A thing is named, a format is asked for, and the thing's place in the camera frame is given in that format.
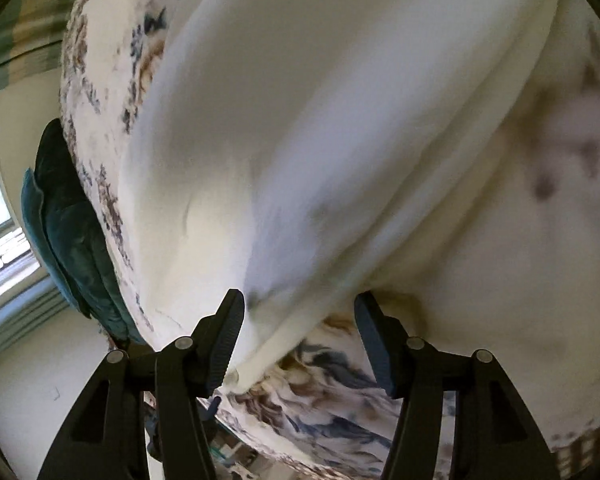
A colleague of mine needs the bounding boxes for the striped green curtain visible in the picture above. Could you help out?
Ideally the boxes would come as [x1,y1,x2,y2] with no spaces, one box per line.
[0,0,83,92]

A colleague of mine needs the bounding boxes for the dark teal pillow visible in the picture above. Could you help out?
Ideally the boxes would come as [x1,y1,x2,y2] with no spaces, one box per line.
[21,119,150,347]

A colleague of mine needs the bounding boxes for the window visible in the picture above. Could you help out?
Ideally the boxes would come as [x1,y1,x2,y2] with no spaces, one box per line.
[0,110,48,306]

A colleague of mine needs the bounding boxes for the floral printed blanket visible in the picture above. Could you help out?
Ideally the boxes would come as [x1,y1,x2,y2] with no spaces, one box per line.
[60,0,600,480]

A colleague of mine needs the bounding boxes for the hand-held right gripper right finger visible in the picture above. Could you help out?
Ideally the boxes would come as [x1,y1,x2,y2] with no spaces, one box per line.
[354,291,563,480]

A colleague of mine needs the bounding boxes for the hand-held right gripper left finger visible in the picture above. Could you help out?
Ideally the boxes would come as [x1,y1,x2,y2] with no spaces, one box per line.
[37,288,246,480]

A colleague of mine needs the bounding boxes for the white pants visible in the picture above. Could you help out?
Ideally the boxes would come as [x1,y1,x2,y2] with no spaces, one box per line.
[117,0,566,396]

